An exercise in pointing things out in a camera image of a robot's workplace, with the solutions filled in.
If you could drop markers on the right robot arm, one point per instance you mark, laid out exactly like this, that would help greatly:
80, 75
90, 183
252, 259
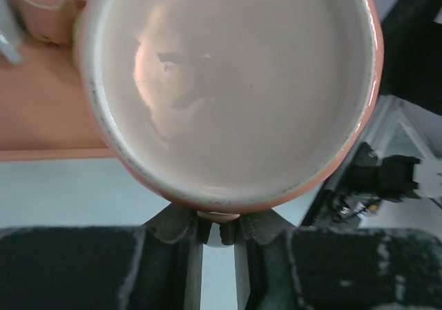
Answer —
411, 71

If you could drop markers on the yellow faceted mug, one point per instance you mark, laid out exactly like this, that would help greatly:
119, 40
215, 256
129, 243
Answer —
76, 34

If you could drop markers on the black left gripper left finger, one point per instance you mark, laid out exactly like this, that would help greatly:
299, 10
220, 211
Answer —
157, 265

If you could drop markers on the large peach mug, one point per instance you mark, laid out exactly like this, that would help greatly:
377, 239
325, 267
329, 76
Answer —
231, 106

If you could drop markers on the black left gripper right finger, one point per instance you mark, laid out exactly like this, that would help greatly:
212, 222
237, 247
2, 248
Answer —
280, 266

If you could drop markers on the salmon plastic tray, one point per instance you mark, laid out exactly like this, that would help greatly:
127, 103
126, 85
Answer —
44, 114

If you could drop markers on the white-grey mug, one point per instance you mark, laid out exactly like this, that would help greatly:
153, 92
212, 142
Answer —
11, 33

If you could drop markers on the pink mug with handle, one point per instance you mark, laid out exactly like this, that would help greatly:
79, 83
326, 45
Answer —
49, 21

